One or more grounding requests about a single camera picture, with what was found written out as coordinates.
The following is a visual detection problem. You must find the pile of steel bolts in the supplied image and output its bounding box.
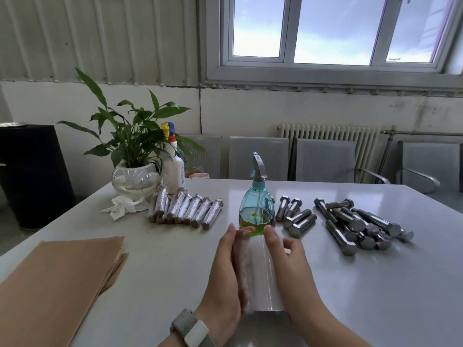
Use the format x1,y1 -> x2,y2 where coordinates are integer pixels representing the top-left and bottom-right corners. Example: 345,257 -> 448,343
274,195 -> 415,257

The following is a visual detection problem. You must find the person's left hand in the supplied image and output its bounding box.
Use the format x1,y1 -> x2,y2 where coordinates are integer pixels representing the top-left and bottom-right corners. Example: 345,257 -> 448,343
195,223 -> 255,347

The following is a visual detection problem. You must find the green leafy plant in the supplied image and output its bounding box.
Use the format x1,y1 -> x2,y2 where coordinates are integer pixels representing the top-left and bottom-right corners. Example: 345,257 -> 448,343
57,67 -> 205,169

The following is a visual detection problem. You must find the white wall radiator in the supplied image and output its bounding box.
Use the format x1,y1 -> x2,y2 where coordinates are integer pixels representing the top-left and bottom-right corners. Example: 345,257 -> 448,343
277,123 -> 380,183

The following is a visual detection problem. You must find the smartwatch with grey band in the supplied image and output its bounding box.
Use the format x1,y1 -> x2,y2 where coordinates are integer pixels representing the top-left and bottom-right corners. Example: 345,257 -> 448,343
170,308 -> 218,347

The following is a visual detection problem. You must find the crumpled white tissue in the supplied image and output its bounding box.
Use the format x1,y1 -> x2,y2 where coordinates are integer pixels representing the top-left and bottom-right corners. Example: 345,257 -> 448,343
100,196 -> 149,221

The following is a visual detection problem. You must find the person's left forearm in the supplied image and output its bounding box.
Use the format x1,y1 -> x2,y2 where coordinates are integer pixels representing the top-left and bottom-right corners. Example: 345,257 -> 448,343
157,334 -> 189,347

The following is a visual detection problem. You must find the brown paper sheet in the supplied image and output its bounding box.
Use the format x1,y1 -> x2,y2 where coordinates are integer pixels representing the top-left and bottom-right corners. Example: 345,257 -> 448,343
232,230 -> 253,316

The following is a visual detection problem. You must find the grey metal chair with armrest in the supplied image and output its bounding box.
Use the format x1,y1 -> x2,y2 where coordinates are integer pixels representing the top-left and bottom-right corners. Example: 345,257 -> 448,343
296,138 -> 391,185

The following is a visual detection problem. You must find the white framed window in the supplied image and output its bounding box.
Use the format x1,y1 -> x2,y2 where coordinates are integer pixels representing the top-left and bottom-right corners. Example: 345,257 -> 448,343
201,0 -> 463,93

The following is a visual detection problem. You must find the white spray bottle colourful nozzle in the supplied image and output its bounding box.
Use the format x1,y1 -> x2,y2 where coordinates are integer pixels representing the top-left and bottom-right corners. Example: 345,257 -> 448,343
160,121 -> 186,195

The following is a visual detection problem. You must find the row of bolts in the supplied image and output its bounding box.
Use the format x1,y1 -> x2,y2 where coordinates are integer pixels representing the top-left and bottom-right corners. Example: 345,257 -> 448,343
147,185 -> 224,231

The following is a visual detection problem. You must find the white cling film roll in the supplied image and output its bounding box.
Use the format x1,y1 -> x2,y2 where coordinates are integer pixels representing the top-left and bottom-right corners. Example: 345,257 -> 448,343
249,235 -> 290,315

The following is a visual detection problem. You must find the clear glass plant pot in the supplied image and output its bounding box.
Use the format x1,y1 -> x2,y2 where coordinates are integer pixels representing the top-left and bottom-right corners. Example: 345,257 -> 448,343
111,160 -> 163,201

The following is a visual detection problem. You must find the grey metal bench seat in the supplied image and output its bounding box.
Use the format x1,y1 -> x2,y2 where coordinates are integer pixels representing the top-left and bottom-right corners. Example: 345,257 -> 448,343
396,140 -> 462,194

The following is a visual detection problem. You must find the person's right hand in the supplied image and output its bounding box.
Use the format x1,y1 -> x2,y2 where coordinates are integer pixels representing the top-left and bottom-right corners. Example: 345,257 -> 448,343
263,226 -> 342,338

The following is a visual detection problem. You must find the stack of brown paper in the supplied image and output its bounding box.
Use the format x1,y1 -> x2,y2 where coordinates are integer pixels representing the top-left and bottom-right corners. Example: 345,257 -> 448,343
0,236 -> 129,347

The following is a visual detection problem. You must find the teal spray bottle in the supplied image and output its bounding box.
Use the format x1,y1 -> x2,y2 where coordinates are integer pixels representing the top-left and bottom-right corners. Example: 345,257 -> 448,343
238,151 -> 276,237

